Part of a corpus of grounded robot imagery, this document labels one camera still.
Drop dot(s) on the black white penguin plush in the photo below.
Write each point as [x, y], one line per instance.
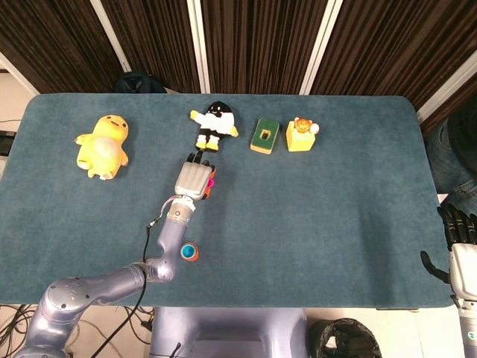
[216, 123]

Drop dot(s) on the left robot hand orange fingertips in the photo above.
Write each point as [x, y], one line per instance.
[192, 179]

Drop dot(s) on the yellow block with bear figure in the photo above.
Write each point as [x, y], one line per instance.
[298, 141]

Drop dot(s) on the black chair back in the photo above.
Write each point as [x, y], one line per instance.
[138, 84]

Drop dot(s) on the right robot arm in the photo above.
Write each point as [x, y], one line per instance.
[469, 330]

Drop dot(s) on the blue table cloth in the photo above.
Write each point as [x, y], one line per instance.
[316, 223]

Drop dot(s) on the dark device box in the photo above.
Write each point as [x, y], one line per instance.
[5, 143]

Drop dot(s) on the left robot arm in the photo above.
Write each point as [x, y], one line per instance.
[173, 238]

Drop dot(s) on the cyan plastic cup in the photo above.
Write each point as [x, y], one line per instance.
[188, 250]

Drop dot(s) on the white partition frame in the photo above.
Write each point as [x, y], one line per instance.
[320, 48]
[199, 44]
[447, 87]
[112, 35]
[18, 74]

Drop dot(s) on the green yellow sponge block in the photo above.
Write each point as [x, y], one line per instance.
[261, 143]

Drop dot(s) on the person in blue jeans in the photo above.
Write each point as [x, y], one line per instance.
[447, 164]

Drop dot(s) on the black trash bag bin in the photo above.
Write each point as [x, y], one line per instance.
[343, 339]

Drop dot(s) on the orange plastic cup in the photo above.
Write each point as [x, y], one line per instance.
[196, 256]

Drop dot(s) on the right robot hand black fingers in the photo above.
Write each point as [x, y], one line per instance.
[464, 268]

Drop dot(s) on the yellow duck plush toy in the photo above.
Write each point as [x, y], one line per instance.
[102, 149]

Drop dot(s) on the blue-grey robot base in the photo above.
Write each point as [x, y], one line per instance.
[227, 332]

